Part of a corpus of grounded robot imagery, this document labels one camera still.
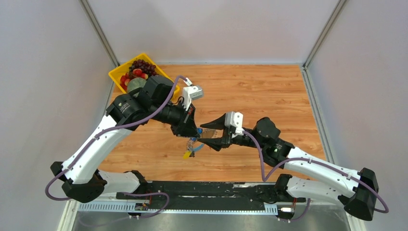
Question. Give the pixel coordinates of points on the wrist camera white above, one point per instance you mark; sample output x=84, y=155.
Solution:
x=234, y=119
x=190, y=93

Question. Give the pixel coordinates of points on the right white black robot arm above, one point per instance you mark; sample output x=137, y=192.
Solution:
x=356, y=191

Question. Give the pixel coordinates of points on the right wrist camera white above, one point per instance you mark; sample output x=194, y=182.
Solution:
x=234, y=119

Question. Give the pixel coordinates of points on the yellow plastic fruit basket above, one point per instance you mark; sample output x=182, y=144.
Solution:
x=117, y=73

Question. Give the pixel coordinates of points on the dark purple grape bunch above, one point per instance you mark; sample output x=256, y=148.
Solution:
x=142, y=68

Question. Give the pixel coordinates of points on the green melon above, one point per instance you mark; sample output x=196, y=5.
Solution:
x=135, y=85

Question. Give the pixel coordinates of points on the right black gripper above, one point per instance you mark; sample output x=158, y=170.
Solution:
x=216, y=144

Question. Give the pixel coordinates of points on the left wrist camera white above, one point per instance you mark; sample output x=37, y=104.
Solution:
x=190, y=93

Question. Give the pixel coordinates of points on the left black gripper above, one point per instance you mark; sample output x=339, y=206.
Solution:
x=186, y=126

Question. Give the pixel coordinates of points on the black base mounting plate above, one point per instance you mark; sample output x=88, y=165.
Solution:
x=210, y=196

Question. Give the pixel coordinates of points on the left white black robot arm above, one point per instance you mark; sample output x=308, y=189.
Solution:
x=146, y=99

